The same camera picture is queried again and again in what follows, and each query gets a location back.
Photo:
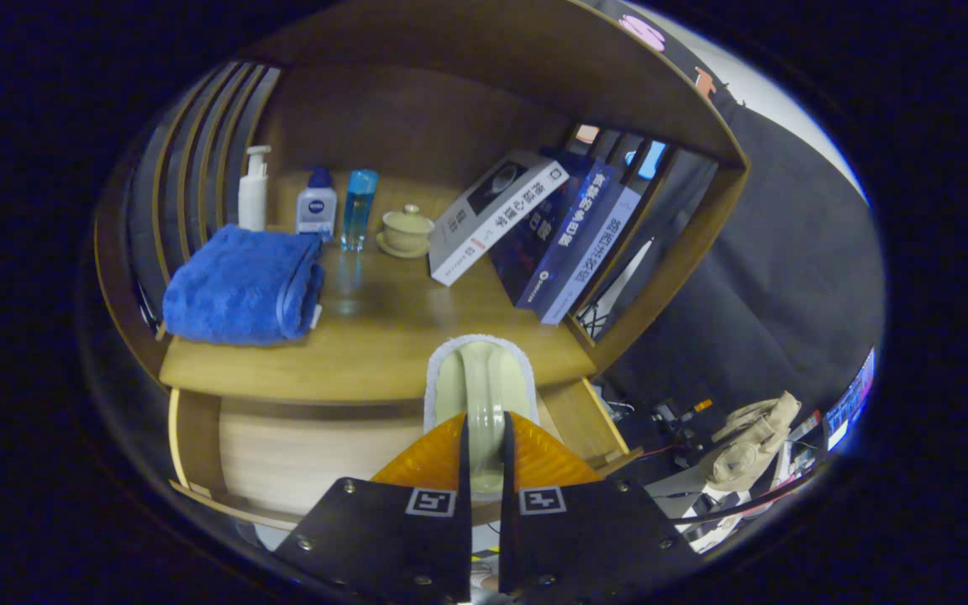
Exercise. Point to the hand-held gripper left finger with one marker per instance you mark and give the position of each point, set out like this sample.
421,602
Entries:
417,538

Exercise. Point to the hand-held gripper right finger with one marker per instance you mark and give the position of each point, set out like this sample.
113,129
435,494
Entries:
568,538

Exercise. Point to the wooden drawer with black knob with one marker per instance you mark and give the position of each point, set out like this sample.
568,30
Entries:
299,454

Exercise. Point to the light green scrub brush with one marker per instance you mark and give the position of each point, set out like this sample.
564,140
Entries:
484,378

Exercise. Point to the wooden countertop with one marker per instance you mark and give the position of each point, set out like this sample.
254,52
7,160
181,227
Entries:
383,336

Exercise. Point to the wooden cabinet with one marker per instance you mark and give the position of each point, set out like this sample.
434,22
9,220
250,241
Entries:
417,109

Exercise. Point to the beige bag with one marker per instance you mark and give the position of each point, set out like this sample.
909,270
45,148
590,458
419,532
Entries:
744,454

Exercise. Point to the light purple book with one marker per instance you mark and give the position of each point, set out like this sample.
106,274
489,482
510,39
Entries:
597,260

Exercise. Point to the dark blue book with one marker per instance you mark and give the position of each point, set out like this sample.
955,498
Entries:
568,235

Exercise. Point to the beige lidded teacup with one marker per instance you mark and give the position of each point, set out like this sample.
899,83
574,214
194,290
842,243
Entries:
406,231

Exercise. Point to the lit screen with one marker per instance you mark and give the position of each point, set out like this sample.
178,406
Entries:
849,403

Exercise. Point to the blue rolled towel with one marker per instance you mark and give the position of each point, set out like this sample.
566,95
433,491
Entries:
232,286

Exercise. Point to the white book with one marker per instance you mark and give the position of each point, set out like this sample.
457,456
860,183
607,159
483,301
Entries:
492,214

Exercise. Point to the clear blue bottle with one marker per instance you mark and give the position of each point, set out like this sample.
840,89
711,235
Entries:
358,210

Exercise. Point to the white bottle with blue cap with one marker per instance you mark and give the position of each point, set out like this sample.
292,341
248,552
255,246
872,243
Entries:
316,210

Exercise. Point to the black backdrop cloth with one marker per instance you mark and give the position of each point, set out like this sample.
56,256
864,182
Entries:
770,252

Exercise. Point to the white pump bottle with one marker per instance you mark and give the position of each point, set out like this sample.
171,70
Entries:
253,197

